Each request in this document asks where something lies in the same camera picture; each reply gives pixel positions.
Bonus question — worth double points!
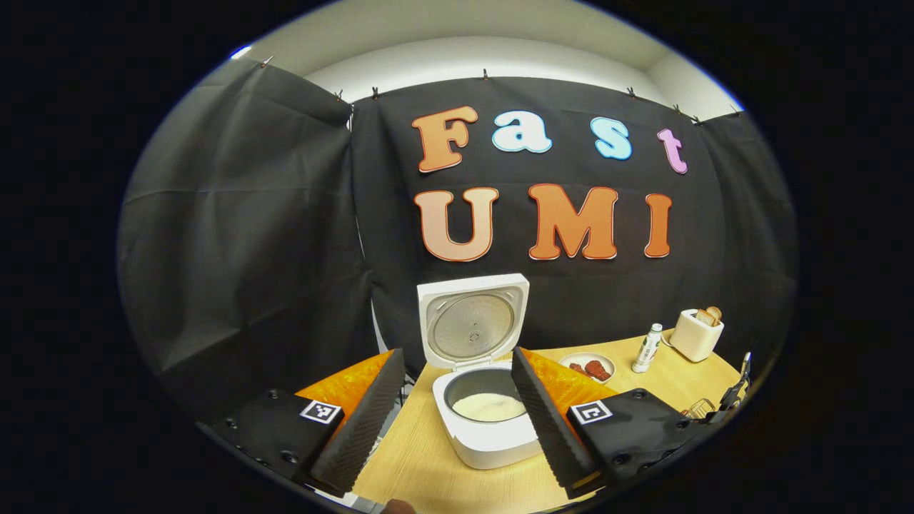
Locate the white toaster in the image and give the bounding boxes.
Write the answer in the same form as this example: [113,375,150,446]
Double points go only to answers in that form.
[669,307,725,363]

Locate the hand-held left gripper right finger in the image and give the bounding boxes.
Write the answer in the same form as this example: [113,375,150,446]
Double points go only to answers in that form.
[509,347,708,500]

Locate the white rice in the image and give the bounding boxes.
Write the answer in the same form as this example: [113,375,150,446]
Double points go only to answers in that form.
[452,393,527,423]

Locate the round white plate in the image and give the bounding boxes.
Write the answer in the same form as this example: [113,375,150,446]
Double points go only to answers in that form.
[559,353,616,385]

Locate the white plastic bottle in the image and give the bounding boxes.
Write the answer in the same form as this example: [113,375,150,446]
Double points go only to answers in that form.
[632,323,663,373]

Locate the white rice cooker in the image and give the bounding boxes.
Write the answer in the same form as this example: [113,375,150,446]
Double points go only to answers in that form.
[417,273,543,470]

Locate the black backdrop cloth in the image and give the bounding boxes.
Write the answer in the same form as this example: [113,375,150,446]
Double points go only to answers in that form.
[118,57,799,429]

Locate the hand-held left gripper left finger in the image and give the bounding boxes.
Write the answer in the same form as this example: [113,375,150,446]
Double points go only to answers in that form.
[207,348,406,498]

